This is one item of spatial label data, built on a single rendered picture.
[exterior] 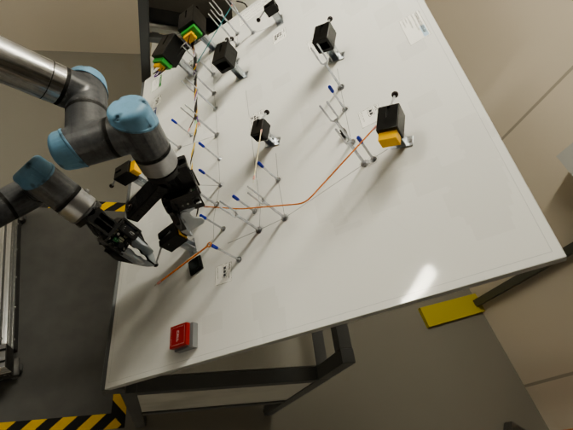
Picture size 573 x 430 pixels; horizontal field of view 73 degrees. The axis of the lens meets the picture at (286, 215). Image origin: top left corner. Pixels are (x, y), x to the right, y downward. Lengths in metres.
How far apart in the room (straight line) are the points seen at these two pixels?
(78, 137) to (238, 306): 0.46
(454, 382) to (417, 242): 1.84
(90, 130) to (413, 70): 0.67
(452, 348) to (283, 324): 1.88
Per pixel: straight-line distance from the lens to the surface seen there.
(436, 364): 2.49
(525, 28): 2.55
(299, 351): 1.29
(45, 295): 2.23
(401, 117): 0.79
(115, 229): 0.97
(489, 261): 0.70
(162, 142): 0.77
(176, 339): 0.94
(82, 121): 0.80
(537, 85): 2.45
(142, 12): 1.68
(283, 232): 0.87
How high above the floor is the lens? 1.99
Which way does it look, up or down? 53 degrees down
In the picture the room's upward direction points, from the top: 25 degrees clockwise
